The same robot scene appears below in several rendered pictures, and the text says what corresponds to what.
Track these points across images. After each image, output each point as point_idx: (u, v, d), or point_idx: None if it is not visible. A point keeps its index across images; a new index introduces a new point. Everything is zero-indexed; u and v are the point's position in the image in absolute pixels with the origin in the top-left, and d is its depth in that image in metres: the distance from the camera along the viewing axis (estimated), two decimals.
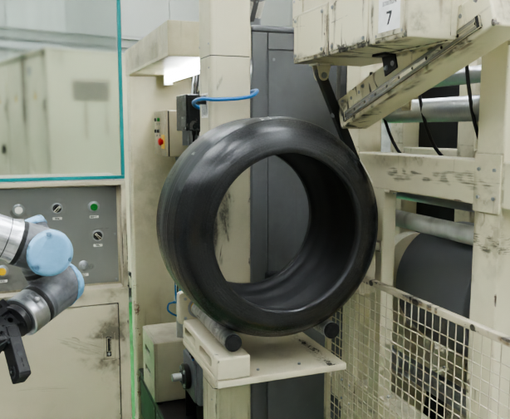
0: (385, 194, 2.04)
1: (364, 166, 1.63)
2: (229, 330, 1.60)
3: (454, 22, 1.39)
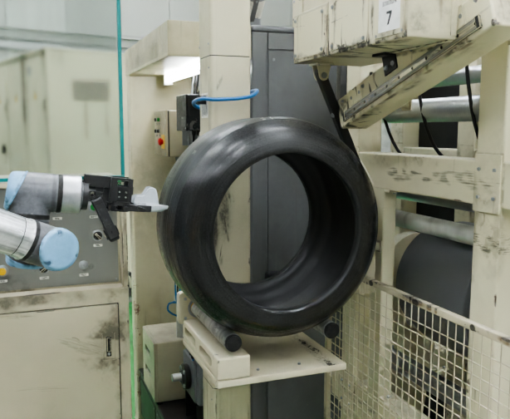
0: (385, 194, 2.04)
1: (365, 167, 1.63)
2: (229, 330, 1.60)
3: (454, 22, 1.39)
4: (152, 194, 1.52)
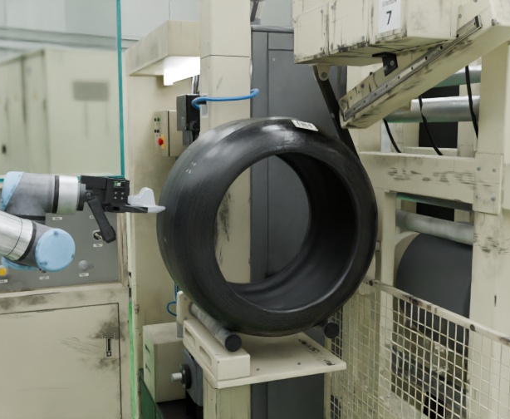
0: (385, 194, 2.04)
1: (299, 123, 1.55)
2: (221, 341, 1.60)
3: (454, 22, 1.39)
4: (149, 195, 1.52)
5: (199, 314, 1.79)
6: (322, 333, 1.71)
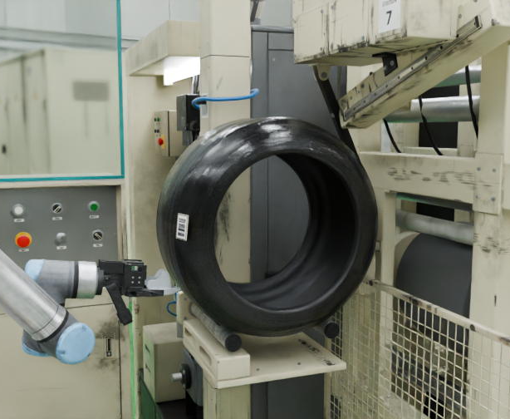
0: (385, 194, 2.04)
1: (181, 233, 1.48)
2: (226, 331, 1.60)
3: (454, 22, 1.39)
4: (164, 278, 1.56)
5: None
6: None
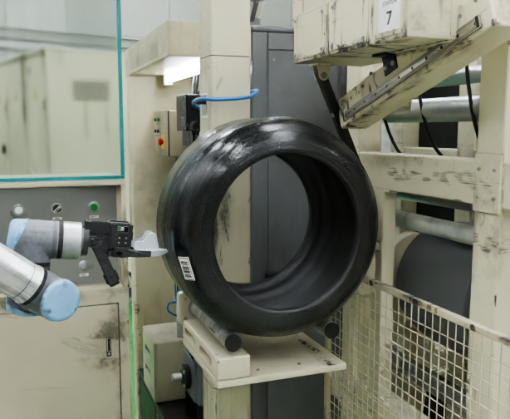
0: (385, 194, 2.04)
1: (188, 274, 1.49)
2: (221, 338, 1.60)
3: (454, 22, 1.39)
4: (152, 239, 1.54)
5: (200, 313, 1.79)
6: (317, 328, 1.70)
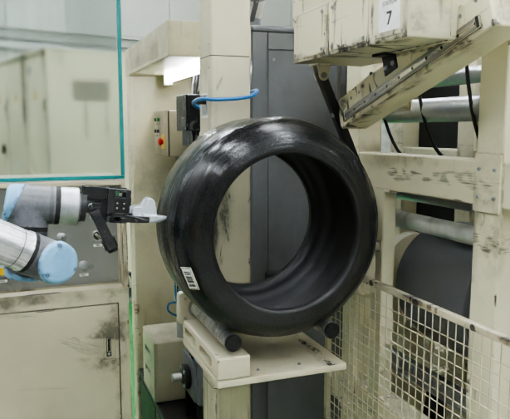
0: (385, 194, 2.04)
1: (192, 283, 1.50)
2: (229, 330, 1.60)
3: (454, 22, 1.39)
4: (150, 205, 1.52)
5: None
6: None
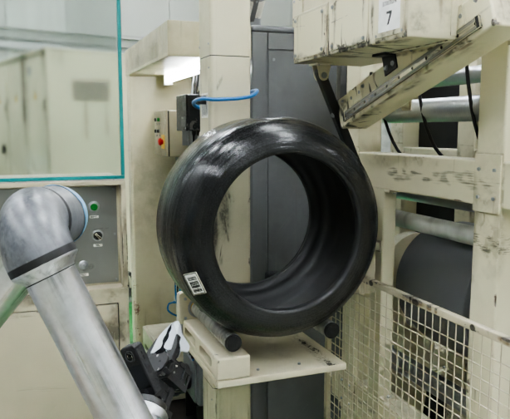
0: (385, 194, 2.04)
1: (197, 288, 1.51)
2: (235, 332, 1.61)
3: (454, 22, 1.39)
4: None
5: None
6: (327, 317, 1.71)
